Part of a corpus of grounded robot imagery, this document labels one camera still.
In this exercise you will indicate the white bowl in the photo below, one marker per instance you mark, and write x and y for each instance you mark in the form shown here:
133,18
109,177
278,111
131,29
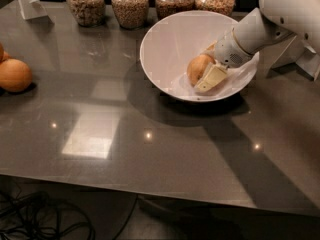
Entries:
171,43

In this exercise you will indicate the glass jar of nuts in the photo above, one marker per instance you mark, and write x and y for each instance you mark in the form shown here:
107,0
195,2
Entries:
87,13

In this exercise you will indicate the large orange at left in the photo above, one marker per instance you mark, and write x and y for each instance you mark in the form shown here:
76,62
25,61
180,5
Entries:
15,75

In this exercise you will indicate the white robot base bracket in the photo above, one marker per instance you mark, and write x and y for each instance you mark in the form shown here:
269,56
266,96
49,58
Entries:
297,51

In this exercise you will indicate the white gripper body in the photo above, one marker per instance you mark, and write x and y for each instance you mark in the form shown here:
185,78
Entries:
229,51

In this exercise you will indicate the glass jar of brown seeds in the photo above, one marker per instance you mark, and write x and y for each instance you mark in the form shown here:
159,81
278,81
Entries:
165,8

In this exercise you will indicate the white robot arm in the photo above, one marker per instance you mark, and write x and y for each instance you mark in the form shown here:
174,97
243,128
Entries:
270,23

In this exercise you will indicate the white angled stand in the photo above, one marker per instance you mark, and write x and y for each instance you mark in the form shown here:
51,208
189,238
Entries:
31,9

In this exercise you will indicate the partly hidden orange at left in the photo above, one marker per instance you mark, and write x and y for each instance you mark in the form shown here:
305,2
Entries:
3,54

